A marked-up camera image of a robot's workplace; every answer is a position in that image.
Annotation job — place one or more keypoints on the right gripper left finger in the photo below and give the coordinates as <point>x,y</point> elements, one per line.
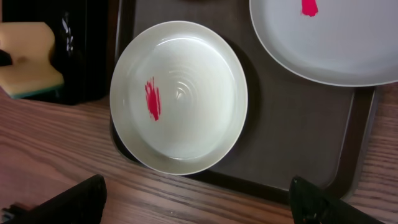
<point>83,203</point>

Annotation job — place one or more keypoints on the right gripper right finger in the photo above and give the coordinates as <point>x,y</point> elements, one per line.
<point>309,204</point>

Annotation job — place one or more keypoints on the white plate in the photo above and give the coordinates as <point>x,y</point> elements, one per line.
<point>178,97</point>

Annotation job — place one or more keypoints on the yellow green sponge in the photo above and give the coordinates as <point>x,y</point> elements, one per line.
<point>26,52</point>

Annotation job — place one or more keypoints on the dark brown serving tray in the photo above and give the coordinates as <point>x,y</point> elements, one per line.
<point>294,127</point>

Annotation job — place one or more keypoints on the black plastic bin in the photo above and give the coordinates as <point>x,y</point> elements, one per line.
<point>80,29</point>

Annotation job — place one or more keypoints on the light grey plate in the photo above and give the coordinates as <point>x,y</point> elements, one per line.
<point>333,42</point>

